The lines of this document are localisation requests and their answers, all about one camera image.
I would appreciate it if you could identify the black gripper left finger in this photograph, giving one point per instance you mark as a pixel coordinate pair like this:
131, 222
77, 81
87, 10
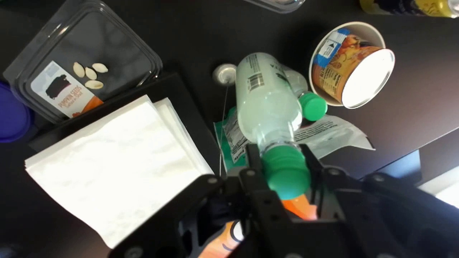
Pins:
253, 204

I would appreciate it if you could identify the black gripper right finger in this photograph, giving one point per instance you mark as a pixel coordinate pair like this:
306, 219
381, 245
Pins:
345, 215

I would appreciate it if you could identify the white bottle with green cap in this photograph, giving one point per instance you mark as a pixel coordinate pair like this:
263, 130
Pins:
268, 104

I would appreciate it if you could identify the small clear bottle green cap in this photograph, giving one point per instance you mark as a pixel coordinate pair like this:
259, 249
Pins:
313, 106

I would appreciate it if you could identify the small white round cap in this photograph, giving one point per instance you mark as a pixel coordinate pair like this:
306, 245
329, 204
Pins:
225, 73

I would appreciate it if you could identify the orange instant noodle cup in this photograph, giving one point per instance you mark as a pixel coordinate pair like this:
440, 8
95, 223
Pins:
349, 65

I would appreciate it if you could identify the white folded towel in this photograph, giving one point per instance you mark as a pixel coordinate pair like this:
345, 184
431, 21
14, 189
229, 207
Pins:
110, 161

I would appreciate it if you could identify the pale pumpkin seed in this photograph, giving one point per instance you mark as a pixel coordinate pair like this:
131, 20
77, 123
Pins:
94, 84
100, 67
91, 73
80, 68

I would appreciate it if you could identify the clear plastic food container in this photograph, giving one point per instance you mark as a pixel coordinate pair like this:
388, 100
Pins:
278, 2

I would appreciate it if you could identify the clear plastic seed box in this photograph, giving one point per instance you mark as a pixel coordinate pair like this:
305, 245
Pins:
110, 43

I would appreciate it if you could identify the dark jar with yellow label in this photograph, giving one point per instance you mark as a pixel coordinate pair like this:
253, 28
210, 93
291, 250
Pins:
431, 7

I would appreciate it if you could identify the purple round lid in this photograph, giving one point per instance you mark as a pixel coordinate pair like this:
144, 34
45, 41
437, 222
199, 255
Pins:
12, 111

